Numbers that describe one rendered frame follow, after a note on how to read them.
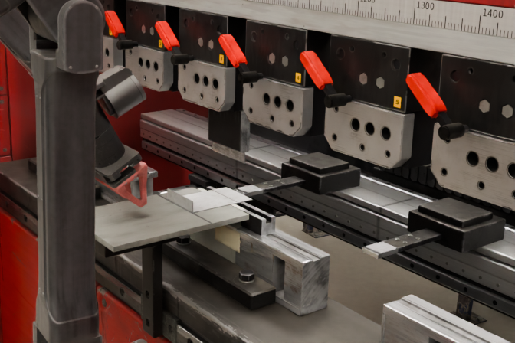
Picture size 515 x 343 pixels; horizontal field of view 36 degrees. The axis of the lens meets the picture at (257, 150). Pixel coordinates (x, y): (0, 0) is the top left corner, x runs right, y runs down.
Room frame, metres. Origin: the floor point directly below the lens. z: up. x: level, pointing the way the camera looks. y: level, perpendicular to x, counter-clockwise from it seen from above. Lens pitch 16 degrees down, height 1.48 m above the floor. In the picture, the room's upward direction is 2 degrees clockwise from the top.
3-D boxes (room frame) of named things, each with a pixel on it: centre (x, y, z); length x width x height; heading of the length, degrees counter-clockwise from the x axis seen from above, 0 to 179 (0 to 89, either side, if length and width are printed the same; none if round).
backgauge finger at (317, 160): (1.50, -0.07, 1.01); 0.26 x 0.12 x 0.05; 128
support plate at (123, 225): (1.30, 0.17, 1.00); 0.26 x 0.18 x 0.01; 128
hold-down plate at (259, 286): (1.32, 0.07, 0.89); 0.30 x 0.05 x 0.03; 38
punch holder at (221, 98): (1.41, 0.07, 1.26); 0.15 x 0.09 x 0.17; 38
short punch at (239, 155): (1.39, 0.05, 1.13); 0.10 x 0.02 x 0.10; 38
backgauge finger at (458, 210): (1.23, -0.28, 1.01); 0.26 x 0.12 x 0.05; 128
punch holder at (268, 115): (1.25, -0.05, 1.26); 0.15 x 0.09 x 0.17; 38
